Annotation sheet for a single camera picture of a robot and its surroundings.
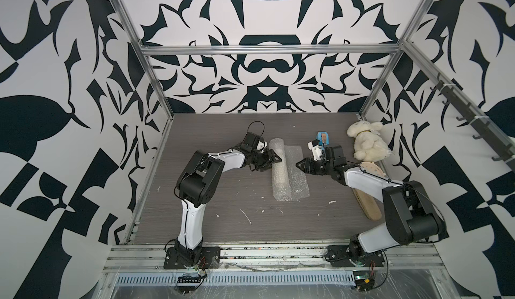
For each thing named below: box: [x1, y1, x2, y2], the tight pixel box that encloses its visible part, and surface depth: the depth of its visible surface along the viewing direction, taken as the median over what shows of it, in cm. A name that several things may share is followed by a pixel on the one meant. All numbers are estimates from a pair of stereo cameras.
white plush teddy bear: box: [346, 120, 393, 163], surface depth 101 cm
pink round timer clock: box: [360, 161, 387, 178], surface depth 98 cm
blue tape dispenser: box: [316, 130, 330, 147], surface depth 107 cm
